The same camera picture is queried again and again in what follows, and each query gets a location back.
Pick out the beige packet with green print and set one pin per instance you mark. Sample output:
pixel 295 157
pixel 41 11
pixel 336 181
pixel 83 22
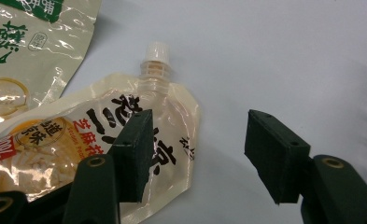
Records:
pixel 31 53

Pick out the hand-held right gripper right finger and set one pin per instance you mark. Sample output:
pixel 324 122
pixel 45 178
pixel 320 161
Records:
pixel 274 152

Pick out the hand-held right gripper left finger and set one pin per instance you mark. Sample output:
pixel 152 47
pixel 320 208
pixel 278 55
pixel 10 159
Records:
pixel 133 155

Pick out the beige spouted sauce pouch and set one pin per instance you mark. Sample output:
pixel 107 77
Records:
pixel 63 149

